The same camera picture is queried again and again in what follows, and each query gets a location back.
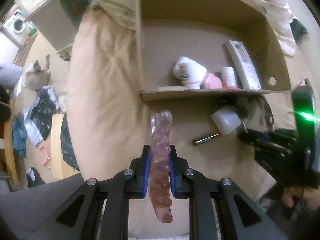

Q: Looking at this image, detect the small white pill bottle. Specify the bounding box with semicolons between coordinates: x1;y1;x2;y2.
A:
221;67;238;89

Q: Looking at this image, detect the translucent pink beaded wand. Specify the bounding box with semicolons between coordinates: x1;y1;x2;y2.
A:
149;110;173;223

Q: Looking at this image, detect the black metallic pen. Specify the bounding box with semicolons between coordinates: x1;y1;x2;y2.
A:
192;134;218;146

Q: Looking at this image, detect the pink heart-shaped case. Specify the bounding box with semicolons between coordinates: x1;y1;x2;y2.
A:
201;73;223;89

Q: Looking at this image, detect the white cabinet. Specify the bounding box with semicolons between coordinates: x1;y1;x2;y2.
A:
26;0;77;58

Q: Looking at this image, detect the brown cardboard box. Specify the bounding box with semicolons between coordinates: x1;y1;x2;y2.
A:
136;0;291;102

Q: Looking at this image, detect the white power adapter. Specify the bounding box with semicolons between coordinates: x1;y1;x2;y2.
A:
211;106;242;137

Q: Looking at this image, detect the person's right hand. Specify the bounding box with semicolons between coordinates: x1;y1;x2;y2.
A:
282;186;319;211

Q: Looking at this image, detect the pink plastic hook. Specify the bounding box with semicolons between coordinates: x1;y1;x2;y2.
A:
39;145;51;167

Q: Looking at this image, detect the dark green cloth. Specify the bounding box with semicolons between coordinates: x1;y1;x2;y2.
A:
290;18;308;42

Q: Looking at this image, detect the black cable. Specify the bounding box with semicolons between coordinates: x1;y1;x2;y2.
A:
235;96;275;126

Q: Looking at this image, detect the tan bed sheet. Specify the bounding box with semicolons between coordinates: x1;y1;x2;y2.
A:
67;7;276;200

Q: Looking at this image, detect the white lotion bottle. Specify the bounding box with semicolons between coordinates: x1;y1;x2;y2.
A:
172;56;207;90

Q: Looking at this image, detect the siamese cat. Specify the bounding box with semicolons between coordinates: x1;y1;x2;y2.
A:
24;54;51;91

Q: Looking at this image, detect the black plastic bag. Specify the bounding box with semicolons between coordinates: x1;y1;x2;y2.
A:
23;86;59;146

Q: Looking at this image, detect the white washing machine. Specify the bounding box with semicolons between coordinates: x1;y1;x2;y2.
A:
1;9;31;48

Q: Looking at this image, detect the white remote control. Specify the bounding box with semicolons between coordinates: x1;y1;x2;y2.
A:
225;40;261;90

